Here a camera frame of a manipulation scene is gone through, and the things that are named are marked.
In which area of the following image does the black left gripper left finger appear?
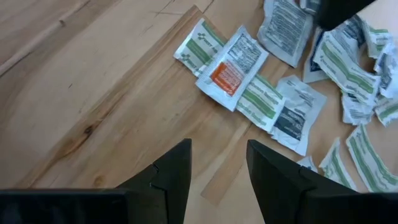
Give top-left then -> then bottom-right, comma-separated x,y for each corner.
0,139 -> 193,224

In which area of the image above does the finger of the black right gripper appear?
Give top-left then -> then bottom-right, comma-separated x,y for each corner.
315,0 -> 377,31

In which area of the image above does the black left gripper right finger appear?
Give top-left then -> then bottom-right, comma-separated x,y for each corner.
247,139 -> 398,224

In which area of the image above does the dark print white packet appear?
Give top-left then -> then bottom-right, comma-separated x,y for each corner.
297,156 -> 318,174
341,91 -> 376,126
335,14 -> 368,47
373,43 -> 398,99
257,0 -> 314,68

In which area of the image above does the crumpled white packet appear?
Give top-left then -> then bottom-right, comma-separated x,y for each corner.
270,74 -> 327,156

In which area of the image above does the red print white packet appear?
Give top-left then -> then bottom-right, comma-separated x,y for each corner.
195,25 -> 270,112

